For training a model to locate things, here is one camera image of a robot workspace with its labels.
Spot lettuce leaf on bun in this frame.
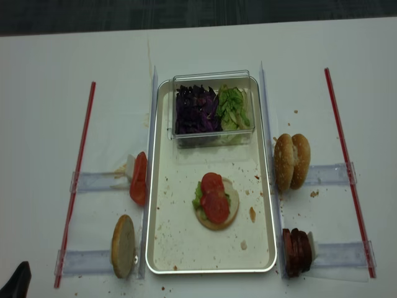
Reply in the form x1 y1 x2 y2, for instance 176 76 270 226
192 181 203 210

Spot lower right clear track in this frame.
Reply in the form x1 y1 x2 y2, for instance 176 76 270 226
312 241 377 269

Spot red rail strip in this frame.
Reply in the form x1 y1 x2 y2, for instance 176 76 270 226
324 68 377 279
53 81 96 289

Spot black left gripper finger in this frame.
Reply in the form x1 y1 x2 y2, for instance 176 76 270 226
0 261 32 298

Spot white pusher block left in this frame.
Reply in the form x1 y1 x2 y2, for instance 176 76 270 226
125 155 136 182

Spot sliced meat patties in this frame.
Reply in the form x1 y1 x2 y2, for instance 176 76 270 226
282 228 312 278

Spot clear track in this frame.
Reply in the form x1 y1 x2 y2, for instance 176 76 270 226
312 241 377 269
303 163 357 186
54 250 114 276
69 172 130 193

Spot white pusher block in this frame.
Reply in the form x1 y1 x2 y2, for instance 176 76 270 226
125 155 136 182
307 231 318 262

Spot left sesame bun half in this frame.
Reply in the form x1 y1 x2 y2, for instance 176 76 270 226
274 133 295 191

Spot left red rail strip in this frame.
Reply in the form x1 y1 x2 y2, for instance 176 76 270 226
53 81 96 289

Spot tomato slices standing left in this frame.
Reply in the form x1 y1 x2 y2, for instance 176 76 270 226
129 151 148 206

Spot sesame bun half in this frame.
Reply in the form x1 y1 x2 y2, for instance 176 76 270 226
290 133 311 189
274 133 295 191

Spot upper right clear track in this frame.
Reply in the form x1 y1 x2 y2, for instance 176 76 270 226
303 163 357 186

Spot white pusher block right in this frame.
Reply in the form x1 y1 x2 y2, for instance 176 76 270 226
307 231 318 262

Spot left clear vertical rail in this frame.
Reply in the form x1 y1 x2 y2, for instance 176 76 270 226
137 67 158 280

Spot clear plastic salad container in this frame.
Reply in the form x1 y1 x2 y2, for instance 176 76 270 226
170 70 255 148

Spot bun half standing left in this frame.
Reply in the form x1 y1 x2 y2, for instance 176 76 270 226
111 214 135 279

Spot bottom bun on tray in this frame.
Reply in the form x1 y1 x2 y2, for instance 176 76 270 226
193 177 239 230

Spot right red rail strip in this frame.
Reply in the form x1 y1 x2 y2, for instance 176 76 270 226
324 68 377 279

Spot green lettuce in container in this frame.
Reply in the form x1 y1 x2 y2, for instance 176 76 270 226
216 84 251 131

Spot tomato slice on bun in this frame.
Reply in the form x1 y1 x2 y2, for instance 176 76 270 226
200 191 230 224
201 172 225 194

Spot upper tomato slice on bun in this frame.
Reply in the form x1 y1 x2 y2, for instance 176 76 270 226
201 172 225 194

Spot shredded purple cabbage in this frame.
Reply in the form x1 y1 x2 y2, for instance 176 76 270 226
176 85 223 135

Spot lower tomato slice on bun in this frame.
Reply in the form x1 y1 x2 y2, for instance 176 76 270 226
200 191 230 224

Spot white metal tray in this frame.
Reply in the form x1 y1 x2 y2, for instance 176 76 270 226
146 78 277 274

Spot lower left clear track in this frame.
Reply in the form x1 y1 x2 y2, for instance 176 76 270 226
54 250 114 276

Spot right sesame bun half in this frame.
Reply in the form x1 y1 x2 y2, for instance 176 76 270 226
290 133 311 189

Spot upper left clear track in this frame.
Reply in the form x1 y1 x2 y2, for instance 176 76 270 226
69 172 130 193

